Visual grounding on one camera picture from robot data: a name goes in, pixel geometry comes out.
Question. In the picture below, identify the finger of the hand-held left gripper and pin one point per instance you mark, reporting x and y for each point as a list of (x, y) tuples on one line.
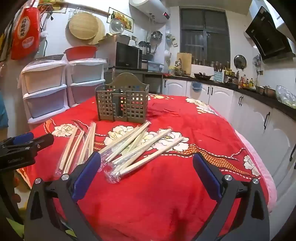
[(23, 137), (40, 141)]

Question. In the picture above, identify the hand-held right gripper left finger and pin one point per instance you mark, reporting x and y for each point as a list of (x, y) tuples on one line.
[(86, 176)]

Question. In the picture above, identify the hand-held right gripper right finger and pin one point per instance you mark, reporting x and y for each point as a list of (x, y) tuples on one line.
[(207, 176)]

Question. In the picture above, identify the bunch of wooden chopsticks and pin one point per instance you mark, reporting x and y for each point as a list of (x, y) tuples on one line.
[(150, 157)]

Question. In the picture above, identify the grey lattice utensil holder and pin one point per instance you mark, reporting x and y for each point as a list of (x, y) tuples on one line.
[(126, 80)]

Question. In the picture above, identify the white plastic drawer tower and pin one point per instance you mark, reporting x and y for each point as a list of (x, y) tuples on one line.
[(86, 76), (44, 92)]

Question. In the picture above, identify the red floral blanket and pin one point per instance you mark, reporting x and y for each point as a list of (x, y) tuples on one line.
[(161, 208)]

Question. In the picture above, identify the white kitchen cabinets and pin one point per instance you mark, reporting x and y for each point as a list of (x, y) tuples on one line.
[(252, 120)]

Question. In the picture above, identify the blue hanging bag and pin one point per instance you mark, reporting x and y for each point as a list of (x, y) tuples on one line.
[(197, 86)]

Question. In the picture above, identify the red plastic basin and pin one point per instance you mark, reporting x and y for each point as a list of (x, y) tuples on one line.
[(79, 52)]

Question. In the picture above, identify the black kitchen countertop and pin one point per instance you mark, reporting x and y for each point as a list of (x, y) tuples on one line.
[(266, 98)]

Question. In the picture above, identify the black wok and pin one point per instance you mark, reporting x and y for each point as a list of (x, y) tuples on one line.
[(203, 76)]

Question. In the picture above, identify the knife block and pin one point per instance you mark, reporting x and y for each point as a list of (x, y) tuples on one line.
[(219, 76)]

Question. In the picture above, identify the steel pot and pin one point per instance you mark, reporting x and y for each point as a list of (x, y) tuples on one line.
[(270, 91), (260, 90)]

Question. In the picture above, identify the row of condiment bottles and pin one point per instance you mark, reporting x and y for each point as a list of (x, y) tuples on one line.
[(247, 83)]

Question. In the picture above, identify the red printed plastic bag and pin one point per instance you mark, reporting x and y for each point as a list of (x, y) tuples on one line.
[(25, 32)]

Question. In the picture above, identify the white appliance box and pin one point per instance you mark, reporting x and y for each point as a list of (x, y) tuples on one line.
[(201, 69)]

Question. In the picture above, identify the metal shelf rack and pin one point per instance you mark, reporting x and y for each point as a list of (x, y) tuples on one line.
[(152, 81)]

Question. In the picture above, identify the clear plastic bag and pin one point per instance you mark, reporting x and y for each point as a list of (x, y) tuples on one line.
[(285, 95)]

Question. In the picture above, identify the rectangular wooden cutting board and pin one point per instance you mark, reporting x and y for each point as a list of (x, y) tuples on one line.
[(184, 62)]

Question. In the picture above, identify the hanging steel pot lid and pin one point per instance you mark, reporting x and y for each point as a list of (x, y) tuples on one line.
[(239, 62)]

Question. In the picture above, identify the silver microwave oven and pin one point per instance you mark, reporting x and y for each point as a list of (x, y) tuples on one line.
[(124, 55)]

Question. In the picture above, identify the round bamboo tray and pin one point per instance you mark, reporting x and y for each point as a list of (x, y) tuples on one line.
[(83, 25)]

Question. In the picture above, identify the round wooden cutting board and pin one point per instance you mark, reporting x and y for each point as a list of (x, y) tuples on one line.
[(101, 32)]

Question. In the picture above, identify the metal basin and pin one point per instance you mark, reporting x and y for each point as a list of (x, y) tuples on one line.
[(115, 39)]

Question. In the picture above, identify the dark window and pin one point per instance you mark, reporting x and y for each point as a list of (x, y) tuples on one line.
[(204, 39)]

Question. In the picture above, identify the glass pot lid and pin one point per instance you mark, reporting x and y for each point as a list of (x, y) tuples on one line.
[(117, 26)]

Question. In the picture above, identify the black blender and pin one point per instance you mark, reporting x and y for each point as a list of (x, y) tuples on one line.
[(145, 47)]

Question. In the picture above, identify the hanging steel colander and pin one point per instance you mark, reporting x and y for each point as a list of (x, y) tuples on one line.
[(156, 38)]

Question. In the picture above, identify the black range hood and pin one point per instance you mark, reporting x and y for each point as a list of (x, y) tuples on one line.
[(268, 39)]

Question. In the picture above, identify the white water heater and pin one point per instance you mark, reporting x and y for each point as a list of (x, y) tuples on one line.
[(148, 10)]

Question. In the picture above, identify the fruit wall poster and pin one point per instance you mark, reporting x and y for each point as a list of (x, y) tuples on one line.
[(127, 19)]

